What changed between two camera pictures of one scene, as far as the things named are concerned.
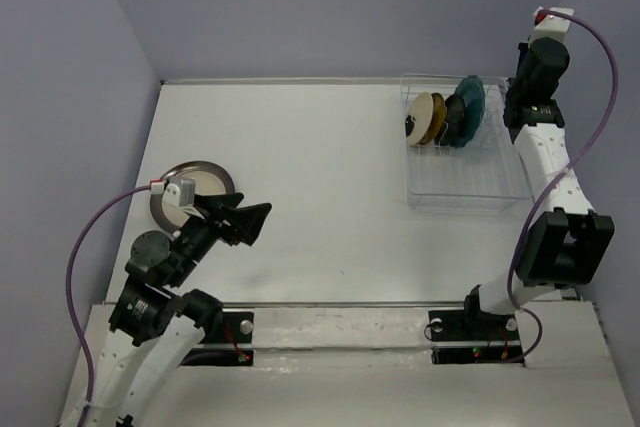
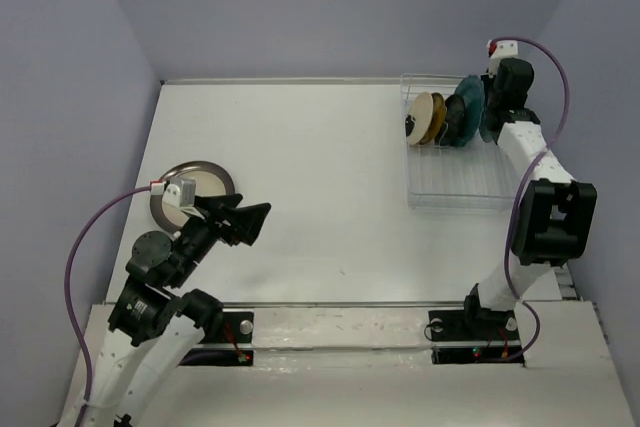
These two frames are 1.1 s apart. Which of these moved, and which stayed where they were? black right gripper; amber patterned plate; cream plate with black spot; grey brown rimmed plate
Moved: black right gripper
Stayed: grey brown rimmed plate; amber patterned plate; cream plate with black spot
